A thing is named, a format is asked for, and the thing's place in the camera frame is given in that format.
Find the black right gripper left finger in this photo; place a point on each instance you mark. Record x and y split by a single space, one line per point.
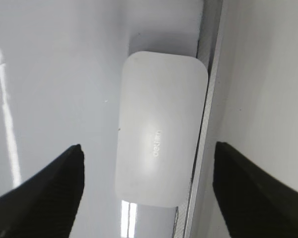
45 206

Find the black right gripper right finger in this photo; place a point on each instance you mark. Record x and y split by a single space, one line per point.
253 203

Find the white whiteboard eraser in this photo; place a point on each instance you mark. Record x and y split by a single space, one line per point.
161 107

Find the white framed whiteboard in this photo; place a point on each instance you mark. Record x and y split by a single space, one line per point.
60 65

